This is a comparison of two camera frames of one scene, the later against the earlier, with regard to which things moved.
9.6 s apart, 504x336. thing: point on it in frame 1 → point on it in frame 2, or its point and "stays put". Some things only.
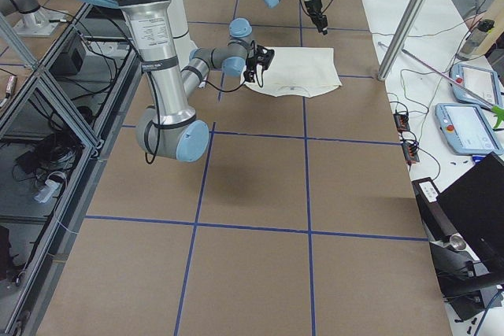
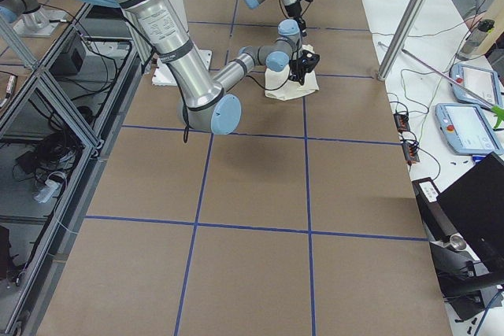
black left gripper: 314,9 → 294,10
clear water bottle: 475,38 stays put
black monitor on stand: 465,226 stays put
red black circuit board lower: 410,152 stays put
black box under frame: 69,64 stays put
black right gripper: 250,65 → 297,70
